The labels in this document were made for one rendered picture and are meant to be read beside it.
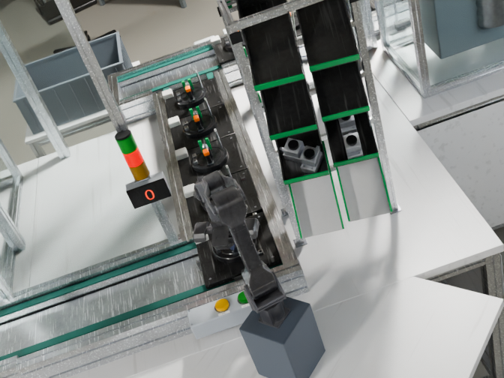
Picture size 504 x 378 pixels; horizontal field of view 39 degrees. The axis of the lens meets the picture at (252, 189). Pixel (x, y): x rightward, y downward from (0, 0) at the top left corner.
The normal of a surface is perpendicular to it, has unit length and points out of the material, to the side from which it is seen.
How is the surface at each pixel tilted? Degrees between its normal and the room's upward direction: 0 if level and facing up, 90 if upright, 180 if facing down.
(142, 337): 90
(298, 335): 90
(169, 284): 0
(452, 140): 90
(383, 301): 0
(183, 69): 0
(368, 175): 45
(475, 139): 90
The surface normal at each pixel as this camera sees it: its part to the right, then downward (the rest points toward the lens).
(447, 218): -0.26, -0.75
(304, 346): 0.81, 0.17
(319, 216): -0.16, -0.09
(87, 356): 0.20, 0.57
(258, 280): 0.28, 0.26
